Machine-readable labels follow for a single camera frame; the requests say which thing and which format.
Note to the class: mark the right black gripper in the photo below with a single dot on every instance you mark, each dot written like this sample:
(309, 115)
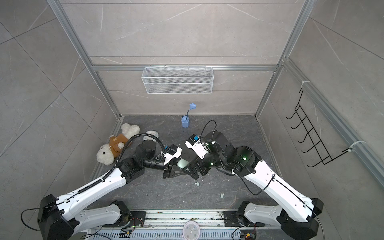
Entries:
(198, 162)

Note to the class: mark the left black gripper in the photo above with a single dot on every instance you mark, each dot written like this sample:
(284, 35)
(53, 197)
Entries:
(168, 170)

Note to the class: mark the green earbud charging case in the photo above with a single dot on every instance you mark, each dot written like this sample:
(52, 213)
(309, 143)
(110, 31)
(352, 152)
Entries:
(182, 163)

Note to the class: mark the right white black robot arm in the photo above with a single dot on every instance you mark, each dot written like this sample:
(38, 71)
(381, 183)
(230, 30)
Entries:
(294, 213)

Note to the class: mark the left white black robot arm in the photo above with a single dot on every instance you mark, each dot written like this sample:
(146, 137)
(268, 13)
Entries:
(61, 217)

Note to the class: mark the small round white clock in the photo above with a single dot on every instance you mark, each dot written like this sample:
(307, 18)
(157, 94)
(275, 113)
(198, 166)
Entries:
(150, 134)

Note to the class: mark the blue cup holder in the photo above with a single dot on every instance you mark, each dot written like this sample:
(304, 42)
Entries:
(185, 120)

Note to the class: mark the pink round clock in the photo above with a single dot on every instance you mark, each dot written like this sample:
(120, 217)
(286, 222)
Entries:
(191, 231)

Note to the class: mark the white plush bear toy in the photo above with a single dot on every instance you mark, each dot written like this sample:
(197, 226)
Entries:
(108, 152)

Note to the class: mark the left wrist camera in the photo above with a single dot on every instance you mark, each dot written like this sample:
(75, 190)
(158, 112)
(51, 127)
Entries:
(172, 151)

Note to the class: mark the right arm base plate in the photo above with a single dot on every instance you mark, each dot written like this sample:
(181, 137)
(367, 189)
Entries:
(232, 219)

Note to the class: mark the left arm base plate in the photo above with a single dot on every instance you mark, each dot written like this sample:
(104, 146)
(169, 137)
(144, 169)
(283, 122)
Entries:
(135, 218)

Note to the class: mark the white wire mesh basket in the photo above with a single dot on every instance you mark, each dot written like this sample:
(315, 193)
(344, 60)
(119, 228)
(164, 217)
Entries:
(178, 80)

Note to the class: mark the black wire hook rack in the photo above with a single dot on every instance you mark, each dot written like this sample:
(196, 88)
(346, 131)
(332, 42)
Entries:
(311, 134)

